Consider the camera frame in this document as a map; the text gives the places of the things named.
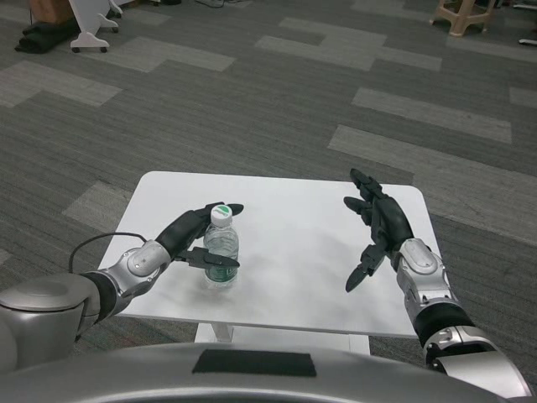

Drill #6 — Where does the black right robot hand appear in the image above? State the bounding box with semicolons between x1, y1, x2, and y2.
342;168;414;294

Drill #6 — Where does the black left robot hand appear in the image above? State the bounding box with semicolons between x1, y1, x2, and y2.
154;202;245;270

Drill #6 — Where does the clear water bottle green label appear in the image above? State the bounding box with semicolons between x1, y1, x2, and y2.
202;205;241;289

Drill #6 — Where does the white table base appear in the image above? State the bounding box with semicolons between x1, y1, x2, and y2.
194;323;371;358

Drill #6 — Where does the silver robot chest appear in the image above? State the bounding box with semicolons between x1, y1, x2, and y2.
0;342;515;403

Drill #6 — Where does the beige plastic stool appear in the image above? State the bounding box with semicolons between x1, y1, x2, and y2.
430;0;490;37

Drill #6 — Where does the large white wheeled partition panel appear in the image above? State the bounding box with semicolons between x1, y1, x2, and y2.
69;0;125;54

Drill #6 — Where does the black bag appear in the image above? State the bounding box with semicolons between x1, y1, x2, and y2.
14;18;79;55

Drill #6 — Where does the brown cardboard box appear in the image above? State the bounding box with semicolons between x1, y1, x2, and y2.
31;0;70;22

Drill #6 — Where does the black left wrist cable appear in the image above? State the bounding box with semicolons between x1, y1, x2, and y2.
68;232;148;274

